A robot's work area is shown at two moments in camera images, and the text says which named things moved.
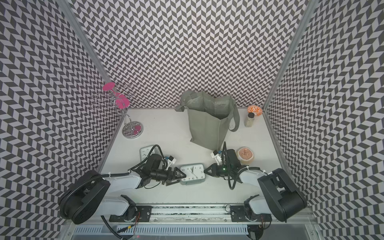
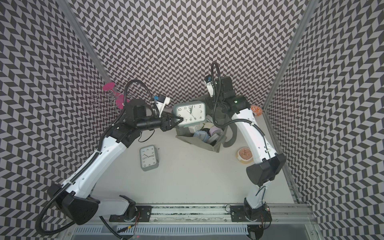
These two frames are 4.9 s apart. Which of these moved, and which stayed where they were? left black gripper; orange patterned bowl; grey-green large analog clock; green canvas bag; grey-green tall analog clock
Moved: grey-green large analog clock; left black gripper; green canvas bag
Stayed: orange patterned bowl; grey-green tall analog clock
